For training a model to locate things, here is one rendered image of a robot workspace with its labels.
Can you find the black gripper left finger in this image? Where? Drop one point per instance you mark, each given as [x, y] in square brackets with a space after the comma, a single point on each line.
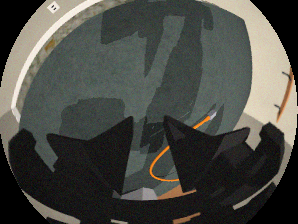
[107, 157]

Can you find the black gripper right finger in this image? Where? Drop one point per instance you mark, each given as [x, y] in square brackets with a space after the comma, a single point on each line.
[193, 154]

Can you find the orange cable with grey plug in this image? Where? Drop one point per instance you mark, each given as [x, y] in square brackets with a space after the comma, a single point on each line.
[210, 115]

